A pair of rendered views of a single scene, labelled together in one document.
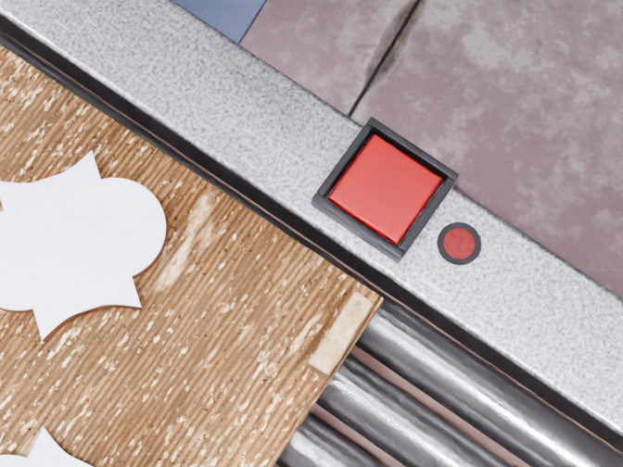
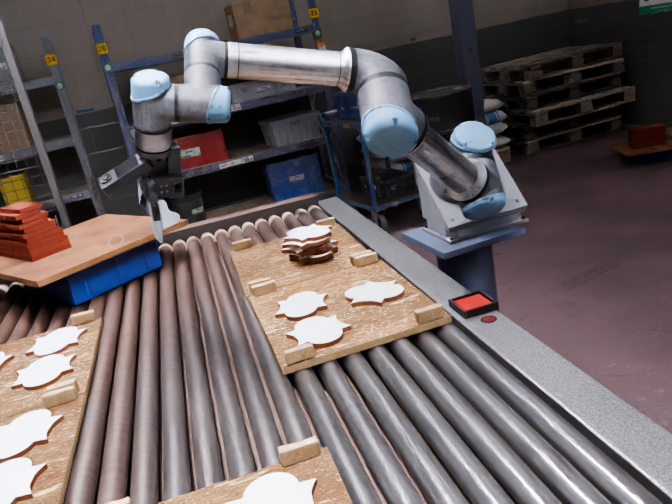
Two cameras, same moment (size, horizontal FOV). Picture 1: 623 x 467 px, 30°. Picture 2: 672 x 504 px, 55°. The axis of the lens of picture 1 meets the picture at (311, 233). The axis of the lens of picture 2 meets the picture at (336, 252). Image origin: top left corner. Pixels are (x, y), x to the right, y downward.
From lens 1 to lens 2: 1.10 m
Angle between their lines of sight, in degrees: 62
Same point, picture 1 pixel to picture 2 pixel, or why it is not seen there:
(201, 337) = (392, 313)
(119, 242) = (386, 292)
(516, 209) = not seen: outside the picture
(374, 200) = (466, 303)
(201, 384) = (383, 319)
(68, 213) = (379, 287)
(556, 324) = (506, 337)
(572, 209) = not seen: outside the picture
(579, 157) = not seen: outside the picture
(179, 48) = (438, 279)
